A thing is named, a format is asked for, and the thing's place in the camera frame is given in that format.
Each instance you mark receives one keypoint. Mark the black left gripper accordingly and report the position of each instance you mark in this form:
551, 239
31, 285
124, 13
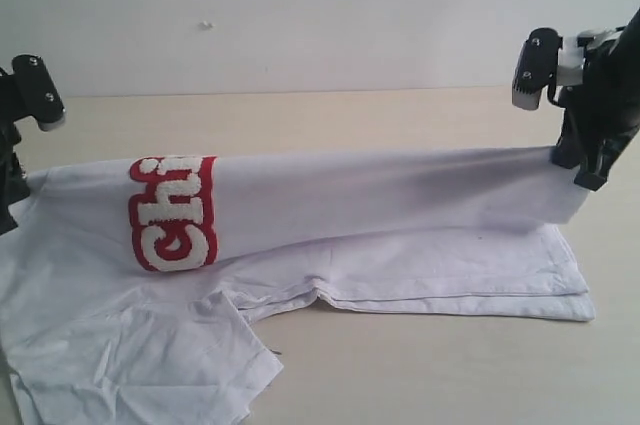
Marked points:
14, 187

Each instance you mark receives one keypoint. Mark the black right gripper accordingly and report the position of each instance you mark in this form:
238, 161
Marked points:
597, 128

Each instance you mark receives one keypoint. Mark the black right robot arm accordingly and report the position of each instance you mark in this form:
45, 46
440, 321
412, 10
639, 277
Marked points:
616, 66

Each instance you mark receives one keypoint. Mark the white t-shirt red lettering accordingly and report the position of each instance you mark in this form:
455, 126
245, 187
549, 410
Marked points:
129, 287

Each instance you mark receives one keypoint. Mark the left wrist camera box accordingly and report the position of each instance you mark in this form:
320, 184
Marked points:
39, 96

